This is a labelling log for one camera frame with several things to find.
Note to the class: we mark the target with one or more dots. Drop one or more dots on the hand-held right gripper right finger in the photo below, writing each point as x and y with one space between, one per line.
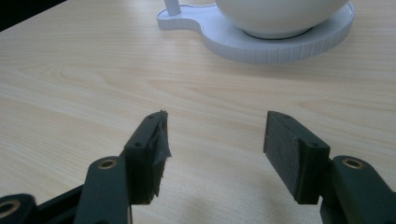
308 168

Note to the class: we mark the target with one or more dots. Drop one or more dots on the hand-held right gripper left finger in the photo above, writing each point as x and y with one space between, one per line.
140 165

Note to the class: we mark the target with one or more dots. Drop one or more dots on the white bowl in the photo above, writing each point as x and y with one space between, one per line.
278 15

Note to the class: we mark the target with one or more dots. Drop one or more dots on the white ribbed stand base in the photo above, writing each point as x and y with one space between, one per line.
249 40

